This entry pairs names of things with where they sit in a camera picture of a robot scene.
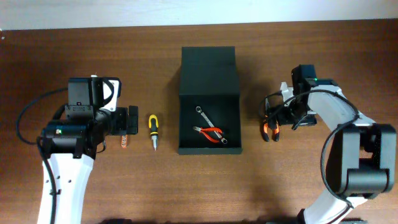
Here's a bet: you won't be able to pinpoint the orange needle-nose pliers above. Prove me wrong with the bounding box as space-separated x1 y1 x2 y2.
261 106 280 142

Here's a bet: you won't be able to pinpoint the red diagonal cutting pliers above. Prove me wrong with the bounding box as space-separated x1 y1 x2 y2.
193 126 226 143

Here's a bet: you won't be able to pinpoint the yellow black screwdriver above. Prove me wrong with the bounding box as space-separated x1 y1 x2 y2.
149 114 159 151

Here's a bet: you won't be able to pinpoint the silver ring wrench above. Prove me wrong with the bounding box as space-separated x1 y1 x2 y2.
193 106 228 144

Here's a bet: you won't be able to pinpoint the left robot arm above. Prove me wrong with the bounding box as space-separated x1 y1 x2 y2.
37 75 138 223

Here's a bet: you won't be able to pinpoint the black open box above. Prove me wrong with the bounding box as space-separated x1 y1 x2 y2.
178 46 243 155

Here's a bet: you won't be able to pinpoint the orange bit holder strip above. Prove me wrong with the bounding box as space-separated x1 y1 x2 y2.
121 135 128 148

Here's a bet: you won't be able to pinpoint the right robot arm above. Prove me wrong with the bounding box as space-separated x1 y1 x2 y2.
259 65 397 224

